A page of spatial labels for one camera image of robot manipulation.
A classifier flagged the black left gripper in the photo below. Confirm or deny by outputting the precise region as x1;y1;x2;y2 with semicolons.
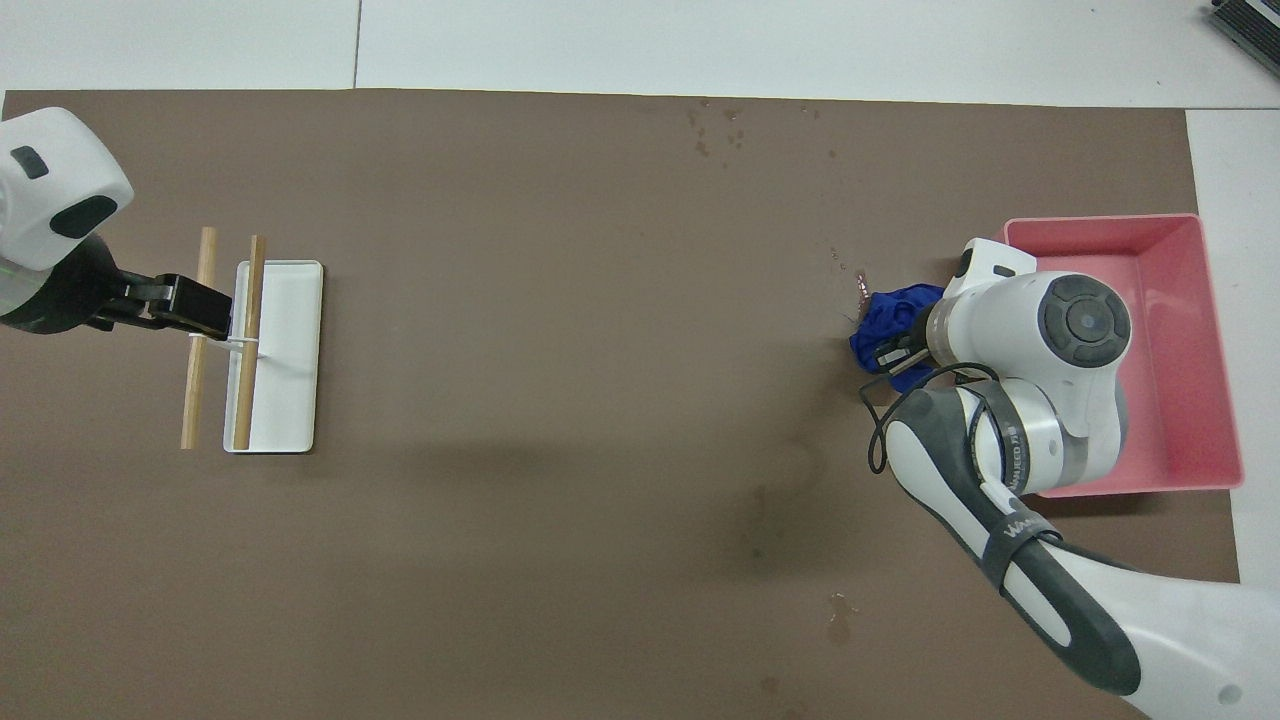
0;235;234;341

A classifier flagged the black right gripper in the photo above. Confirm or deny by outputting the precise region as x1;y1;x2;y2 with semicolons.
875;300;951;393

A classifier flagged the blue cloth towel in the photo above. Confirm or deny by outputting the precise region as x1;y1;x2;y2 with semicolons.
850;284;946;376

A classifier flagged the wooden towel rack rod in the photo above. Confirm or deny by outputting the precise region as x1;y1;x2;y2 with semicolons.
181;227;218;450
232;235;267;450

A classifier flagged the white towel rack base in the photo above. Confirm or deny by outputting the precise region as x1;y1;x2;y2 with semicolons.
222;260;325;454

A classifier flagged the pink plastic bin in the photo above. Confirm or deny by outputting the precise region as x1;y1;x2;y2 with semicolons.
1003;213;1244;499

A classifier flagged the brown table mat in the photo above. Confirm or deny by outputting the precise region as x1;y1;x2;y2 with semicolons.
0;88;1259;720

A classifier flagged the dark ribbed device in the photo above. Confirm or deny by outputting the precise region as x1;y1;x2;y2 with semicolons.
1203;0;1280;79

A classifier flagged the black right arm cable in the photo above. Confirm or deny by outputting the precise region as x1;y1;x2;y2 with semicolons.
862;362;1006;476

